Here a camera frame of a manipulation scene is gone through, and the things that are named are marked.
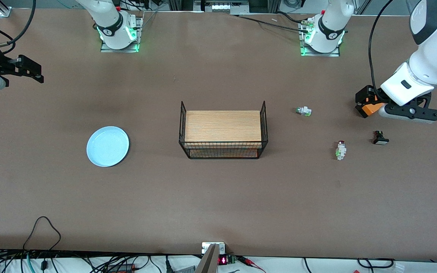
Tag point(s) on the black orange left gripper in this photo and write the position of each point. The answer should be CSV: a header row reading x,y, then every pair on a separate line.
x,y
365,95

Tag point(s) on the red push button switch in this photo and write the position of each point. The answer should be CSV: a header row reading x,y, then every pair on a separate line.
x,y
340,151

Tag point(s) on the light blue round plate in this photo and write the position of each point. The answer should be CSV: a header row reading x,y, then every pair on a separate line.
x,y
107,146

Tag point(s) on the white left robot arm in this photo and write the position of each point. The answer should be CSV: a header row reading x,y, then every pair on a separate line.
x,y
434,57

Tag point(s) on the large wooden shelf board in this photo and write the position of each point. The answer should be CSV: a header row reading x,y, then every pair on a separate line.
x,y
222,127

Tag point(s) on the black device with white labels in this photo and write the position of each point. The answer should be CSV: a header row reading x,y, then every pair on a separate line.
x,y
222,7

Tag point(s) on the red test leads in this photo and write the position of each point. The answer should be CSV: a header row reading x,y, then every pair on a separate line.
x,y
250,261

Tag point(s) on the black power adapter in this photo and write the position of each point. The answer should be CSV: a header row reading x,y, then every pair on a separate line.
x,y
121,268

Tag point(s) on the module with red display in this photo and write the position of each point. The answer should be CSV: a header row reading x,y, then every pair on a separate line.
x,y
223,260

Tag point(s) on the white mounting block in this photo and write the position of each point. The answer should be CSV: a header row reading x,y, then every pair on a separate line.
x,y
205,248

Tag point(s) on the grey metal bar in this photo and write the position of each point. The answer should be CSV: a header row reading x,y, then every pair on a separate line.
x,y
209,261

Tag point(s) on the black square push button switch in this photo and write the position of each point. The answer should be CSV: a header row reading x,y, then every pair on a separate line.
x,y
381,141

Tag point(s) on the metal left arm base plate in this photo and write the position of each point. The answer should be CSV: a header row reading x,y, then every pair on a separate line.
x,y
332,54

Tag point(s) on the green push button switch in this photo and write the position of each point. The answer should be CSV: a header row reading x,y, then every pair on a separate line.
x,y
305,111

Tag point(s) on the aluminium frame profile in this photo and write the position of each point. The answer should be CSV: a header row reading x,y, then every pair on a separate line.
x,y
5,9

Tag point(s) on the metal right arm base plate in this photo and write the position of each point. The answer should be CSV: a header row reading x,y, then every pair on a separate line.
x,y
127,50

